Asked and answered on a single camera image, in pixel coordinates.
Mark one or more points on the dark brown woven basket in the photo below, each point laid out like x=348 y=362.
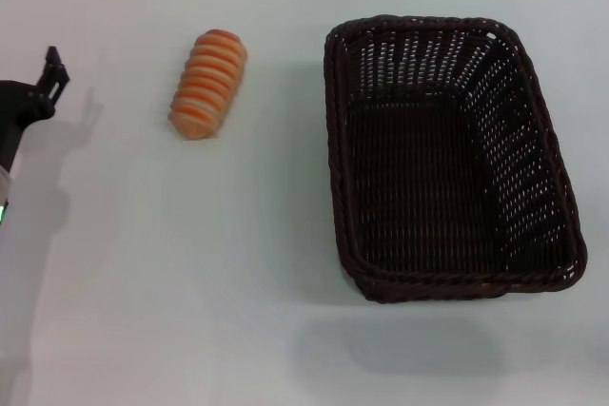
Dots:
x=418 y=178

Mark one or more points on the orange striped bread roll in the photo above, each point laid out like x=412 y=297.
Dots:
x=207 y=85

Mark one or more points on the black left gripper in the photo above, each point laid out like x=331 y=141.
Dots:
x=16 y=106

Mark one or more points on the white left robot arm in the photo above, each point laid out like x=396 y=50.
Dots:
x=3 y=192

